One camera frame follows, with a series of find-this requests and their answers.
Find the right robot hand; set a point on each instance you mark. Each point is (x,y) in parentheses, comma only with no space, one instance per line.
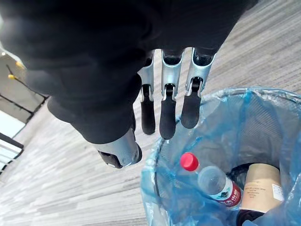
(98,58)

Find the blue plastic bin bag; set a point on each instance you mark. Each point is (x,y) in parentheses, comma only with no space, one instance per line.
(258,122)

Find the yellow clip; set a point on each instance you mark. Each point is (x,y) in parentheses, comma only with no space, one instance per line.
(11,76)

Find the clear bottle with red cap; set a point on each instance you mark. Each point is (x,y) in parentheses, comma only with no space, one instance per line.
(211,181)

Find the brown paper cup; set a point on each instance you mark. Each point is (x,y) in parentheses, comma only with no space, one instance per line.
(261,186)

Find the black metal frame furniture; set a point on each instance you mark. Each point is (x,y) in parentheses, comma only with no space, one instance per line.
(16,99)

